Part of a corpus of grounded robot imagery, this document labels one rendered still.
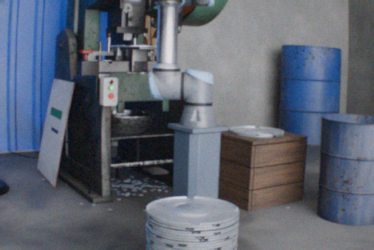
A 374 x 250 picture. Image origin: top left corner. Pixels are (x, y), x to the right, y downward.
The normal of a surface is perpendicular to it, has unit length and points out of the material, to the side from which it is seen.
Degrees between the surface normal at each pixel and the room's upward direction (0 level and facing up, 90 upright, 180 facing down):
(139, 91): 90
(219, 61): 90
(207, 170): 90
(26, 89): 90
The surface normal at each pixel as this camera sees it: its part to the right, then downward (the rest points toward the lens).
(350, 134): -0.55, 0.13
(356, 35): -0.85, 0.04
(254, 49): 0.53, 0.12
